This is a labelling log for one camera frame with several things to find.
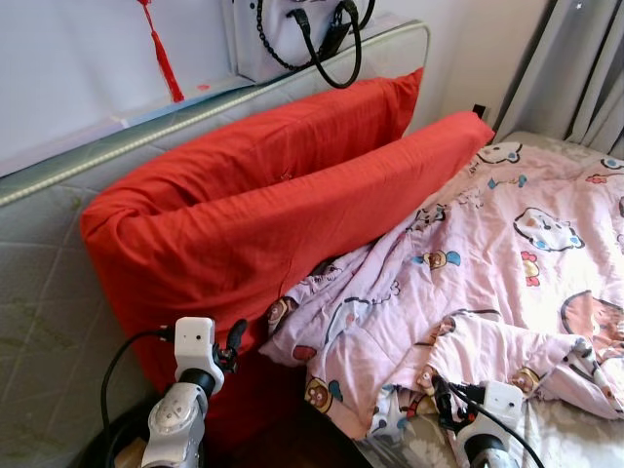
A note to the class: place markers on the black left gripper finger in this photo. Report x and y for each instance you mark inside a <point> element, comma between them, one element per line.
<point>237,333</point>

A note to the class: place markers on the pink cartoon print quilt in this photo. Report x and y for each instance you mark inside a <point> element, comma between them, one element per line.
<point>487,273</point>

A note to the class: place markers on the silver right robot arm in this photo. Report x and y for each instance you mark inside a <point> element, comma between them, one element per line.
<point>486,456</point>

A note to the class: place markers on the red fabric cushion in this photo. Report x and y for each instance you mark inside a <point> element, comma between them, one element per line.
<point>292,136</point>
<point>244,244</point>

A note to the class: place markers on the red hanging tassel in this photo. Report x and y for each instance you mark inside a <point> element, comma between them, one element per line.
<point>166,68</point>

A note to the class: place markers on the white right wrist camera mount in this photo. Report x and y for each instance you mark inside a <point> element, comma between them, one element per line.
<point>502,402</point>

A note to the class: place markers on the dark wall socket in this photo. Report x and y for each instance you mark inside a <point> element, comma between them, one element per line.
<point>480,111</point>

